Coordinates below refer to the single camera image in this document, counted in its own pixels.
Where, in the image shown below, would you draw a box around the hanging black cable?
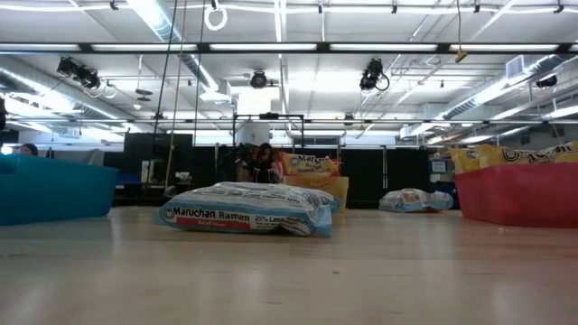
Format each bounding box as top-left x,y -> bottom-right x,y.
151,0 -> 180,136

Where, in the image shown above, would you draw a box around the overhead LED light bar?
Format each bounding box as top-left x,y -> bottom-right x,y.
0,41 -> 578,55

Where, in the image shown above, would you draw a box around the silver ceiling air duct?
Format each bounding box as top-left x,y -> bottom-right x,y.
128,0 -> 227,98

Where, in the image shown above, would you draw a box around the yellow plastic bin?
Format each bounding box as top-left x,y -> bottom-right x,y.
283,175 -> 350,214

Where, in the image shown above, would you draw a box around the red Maruchan ramen packet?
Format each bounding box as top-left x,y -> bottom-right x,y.
278,152 -> 342,179

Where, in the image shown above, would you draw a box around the red plastic bin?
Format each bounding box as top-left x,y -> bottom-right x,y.
454,162 -> 578,229

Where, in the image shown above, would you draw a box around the hanging olive cable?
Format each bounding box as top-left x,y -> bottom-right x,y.
164,0 -> 188,189

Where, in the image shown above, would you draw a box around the white cable ring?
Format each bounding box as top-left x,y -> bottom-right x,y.
203,0 -> 228,32

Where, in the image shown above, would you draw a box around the round black ceiling device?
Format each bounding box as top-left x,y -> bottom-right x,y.
248,69 -> 269,90

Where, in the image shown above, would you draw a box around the black panel screen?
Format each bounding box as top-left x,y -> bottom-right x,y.
124,132 -> 194,186

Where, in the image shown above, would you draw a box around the blue plastic bin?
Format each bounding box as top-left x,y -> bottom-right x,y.
0,153 -> 120,227

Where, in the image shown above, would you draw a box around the blue Maruchan ramen packet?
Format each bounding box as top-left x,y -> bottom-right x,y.
156,181 -> 343,239
378,187 -> 454,214

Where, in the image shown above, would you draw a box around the hanging yellow connector cable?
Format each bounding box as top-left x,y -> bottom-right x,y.
454,0 -> 469,64

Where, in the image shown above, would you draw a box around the black ceiling spotlights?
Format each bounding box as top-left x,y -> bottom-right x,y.
56,56 -> 103,90

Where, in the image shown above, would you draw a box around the black ceiling camera with cable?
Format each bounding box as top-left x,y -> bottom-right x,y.
359,57 -> 391,93

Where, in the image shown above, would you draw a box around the black room divider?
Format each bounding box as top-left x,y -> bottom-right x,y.
340,147 -> 431,209

